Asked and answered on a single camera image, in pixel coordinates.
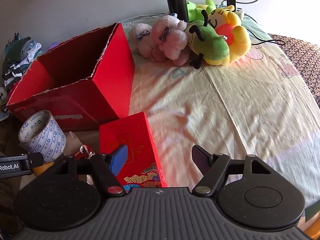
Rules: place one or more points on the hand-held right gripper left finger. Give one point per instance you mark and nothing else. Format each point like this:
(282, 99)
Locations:
(118, 161)

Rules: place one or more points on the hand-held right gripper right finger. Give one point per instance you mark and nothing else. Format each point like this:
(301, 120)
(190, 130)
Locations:
(200, 160)

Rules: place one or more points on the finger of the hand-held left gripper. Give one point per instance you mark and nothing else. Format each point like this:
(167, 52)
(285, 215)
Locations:
(37, 159)

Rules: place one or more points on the orange gourd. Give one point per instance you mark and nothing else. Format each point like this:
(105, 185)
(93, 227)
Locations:
(41, 171)

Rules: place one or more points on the white printed tape roll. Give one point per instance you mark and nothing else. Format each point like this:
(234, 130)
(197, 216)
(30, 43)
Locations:
(37, 135)

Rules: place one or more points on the small red gold-printed box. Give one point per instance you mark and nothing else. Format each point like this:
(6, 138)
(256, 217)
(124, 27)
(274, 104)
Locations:
(140, 140)

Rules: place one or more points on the large red cardboard box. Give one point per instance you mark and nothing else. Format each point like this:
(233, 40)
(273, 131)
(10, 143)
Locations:
(107, 87)

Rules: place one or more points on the red knotted charm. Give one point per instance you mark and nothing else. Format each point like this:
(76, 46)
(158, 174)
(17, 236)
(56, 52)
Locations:
(80, 155)

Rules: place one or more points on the beige pouch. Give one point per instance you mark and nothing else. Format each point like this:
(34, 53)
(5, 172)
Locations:
(72, 141)

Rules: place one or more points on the pile of clothes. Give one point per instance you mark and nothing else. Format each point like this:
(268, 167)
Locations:
(15, 55)

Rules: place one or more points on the green bug plush toy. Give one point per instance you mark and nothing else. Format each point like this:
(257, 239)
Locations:
(210, 42)

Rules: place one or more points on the pink plush toy with bow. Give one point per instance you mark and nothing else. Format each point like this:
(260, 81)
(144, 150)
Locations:
(172, 45)

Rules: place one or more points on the white plush toy with bow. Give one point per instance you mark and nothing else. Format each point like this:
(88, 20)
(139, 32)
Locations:
(142, 45)

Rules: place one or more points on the yellow plush toy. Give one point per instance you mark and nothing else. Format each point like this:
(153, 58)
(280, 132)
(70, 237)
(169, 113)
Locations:
(237, 45)

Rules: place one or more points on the dark patterned blanket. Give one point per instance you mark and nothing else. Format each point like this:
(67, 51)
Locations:
(302, 55)

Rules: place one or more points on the green frog plush toy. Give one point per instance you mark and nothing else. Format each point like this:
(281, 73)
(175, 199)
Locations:
(195, 12)

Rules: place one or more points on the white power strip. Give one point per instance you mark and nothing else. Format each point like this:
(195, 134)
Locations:
(240, 12)

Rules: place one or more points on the black pole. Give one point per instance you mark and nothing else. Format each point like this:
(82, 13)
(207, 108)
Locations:
(176, 0)

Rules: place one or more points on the black charger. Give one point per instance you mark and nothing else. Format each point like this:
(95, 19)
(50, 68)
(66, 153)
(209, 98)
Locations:
(231, 0)

